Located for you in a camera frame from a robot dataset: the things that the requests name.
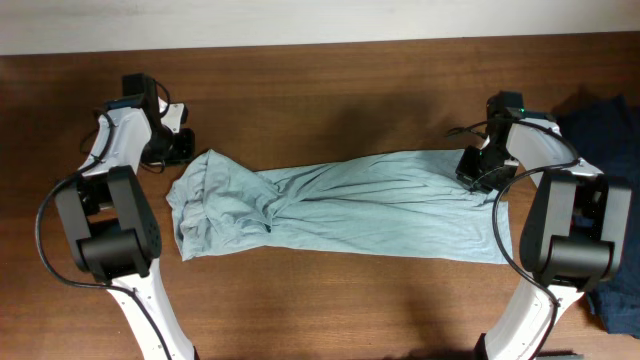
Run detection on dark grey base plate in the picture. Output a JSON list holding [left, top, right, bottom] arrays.
[[534, 354, 585, 360]]

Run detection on light teal t-shirt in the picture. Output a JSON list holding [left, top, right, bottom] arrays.
[[166, 150, 512, 264]]

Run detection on dark blue folded garment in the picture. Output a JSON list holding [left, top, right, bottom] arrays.
[[558, 95, 639, 338]]

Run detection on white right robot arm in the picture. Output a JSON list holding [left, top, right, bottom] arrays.
[[456, 105, 632, 359]]

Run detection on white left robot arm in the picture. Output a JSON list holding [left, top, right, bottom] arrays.
[[55, 98, 198, 359]]

